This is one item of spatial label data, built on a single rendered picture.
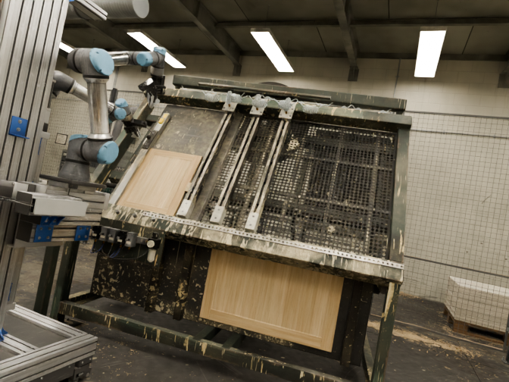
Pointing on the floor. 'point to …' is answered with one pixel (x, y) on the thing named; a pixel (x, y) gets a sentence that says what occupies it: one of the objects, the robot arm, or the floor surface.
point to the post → (46, 280)
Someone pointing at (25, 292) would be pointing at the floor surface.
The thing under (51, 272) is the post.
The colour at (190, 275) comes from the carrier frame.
